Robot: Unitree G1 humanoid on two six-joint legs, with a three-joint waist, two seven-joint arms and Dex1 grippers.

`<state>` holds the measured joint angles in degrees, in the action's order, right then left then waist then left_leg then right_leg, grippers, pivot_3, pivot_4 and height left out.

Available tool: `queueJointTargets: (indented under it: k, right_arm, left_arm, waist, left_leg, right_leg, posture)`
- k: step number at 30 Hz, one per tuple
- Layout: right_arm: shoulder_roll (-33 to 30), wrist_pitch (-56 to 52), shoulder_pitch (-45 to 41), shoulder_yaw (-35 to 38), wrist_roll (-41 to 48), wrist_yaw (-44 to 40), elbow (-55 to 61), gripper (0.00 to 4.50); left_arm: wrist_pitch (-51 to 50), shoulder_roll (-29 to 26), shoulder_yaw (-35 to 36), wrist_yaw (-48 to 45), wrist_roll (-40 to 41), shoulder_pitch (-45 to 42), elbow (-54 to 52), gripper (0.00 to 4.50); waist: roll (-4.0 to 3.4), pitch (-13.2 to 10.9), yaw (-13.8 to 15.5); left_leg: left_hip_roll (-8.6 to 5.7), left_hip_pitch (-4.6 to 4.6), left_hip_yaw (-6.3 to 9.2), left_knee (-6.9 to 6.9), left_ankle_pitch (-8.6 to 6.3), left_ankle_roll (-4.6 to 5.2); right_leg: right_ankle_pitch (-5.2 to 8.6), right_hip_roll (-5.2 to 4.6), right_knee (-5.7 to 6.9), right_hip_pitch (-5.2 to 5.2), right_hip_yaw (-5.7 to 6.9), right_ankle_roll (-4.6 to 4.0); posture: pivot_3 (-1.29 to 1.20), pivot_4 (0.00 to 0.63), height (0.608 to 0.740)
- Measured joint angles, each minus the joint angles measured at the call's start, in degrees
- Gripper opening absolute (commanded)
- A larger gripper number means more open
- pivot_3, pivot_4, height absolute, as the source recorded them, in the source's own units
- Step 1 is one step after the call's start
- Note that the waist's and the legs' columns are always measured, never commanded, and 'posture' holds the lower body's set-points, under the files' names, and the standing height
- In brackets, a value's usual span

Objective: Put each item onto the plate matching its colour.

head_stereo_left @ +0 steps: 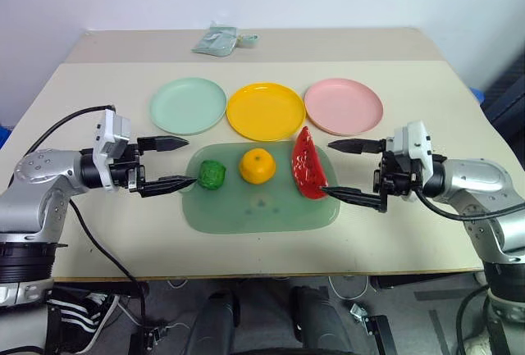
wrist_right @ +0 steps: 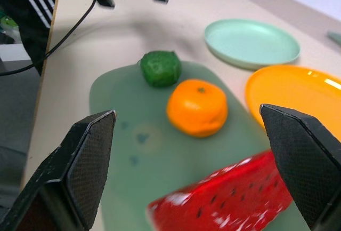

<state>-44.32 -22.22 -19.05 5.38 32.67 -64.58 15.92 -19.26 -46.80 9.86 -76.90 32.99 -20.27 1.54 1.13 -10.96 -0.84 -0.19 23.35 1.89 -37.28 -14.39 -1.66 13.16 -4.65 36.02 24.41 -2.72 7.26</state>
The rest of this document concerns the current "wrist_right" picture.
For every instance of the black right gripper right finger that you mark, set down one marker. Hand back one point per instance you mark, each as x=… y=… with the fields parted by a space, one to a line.
x=301 y=151

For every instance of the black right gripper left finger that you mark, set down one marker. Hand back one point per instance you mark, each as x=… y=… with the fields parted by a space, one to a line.
x=80 y=161

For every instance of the orange plate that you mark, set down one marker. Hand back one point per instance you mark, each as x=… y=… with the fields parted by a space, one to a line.
x=287 y=89

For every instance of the green toy vegetable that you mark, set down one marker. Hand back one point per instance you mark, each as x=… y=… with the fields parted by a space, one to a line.
x=160 y=68

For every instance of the light green plate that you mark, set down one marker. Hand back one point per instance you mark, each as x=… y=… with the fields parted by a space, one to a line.
x=250 y=43

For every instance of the green cutting mat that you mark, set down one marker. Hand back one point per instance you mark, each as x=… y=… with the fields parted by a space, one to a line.
x=133 y=113

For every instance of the red watermelon slice toy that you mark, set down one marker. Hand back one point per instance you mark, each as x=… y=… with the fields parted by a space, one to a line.
x=229 y=201

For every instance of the black white-striped garment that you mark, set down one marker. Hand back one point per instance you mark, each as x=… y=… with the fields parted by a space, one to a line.
x=29 y=15

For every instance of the orange toy tangerine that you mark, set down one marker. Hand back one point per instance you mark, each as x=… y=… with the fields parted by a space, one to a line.
x=197 y=108

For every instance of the grey-green flat object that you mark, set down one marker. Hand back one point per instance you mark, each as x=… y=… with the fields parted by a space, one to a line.
x=335 y=36

